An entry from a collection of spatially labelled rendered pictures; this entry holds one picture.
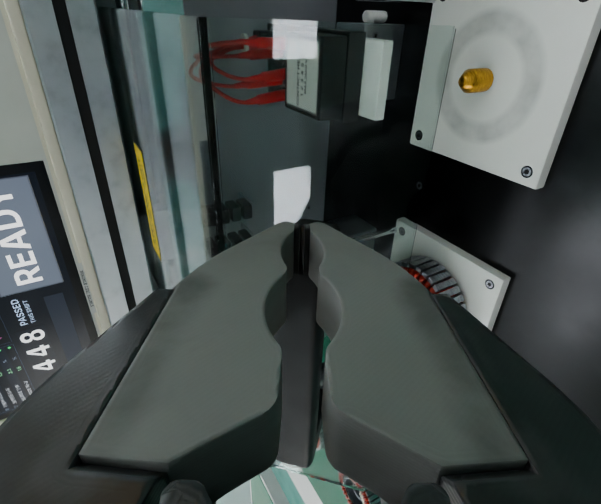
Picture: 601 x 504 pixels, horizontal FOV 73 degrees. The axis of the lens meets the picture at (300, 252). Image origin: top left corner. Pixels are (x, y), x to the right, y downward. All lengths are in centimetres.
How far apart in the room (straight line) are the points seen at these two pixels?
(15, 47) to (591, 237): 45
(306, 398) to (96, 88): 27
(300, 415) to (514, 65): 32
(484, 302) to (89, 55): 40
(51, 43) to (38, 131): 7
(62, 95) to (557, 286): 42
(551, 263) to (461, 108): 16
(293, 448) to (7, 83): 32
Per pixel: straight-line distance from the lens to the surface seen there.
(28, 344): 48
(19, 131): 39
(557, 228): 40
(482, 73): 40
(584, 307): 41
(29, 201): 40
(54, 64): 35
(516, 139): 40
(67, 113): 35
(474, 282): 45
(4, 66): 38
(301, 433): 18
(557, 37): 38
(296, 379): 16
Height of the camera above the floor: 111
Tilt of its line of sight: 26 degrees down
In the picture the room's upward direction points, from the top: 106 degrees counter-clockwise
